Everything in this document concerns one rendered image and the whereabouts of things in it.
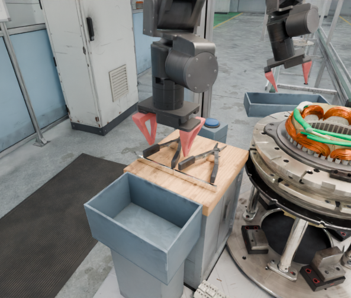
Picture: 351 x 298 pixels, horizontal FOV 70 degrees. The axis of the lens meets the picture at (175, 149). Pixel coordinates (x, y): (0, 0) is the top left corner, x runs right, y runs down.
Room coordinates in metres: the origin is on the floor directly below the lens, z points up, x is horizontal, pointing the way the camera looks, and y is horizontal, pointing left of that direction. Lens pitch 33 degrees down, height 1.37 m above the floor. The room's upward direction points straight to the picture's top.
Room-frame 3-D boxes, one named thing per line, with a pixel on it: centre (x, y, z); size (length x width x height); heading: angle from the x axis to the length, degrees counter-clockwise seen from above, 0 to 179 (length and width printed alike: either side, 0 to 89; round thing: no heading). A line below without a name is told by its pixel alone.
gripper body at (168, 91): (0.44, 0.01, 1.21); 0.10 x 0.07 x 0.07; 59
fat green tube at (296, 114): (0.46, -0.26, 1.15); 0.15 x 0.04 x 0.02; 153
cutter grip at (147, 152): (0.43, 0.05, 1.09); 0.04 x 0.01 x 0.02; 134
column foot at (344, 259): (0.38, -0.43, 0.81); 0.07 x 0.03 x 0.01; 145
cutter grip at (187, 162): (0.39, -0.02, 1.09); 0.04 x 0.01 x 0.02; 132
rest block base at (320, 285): (0.33, -0.34, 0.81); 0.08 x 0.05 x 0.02; 105
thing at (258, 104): (0.77, -0.36, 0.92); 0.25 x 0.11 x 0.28; 85
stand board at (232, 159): (0.43, -0.03, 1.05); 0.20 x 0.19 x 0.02; 147
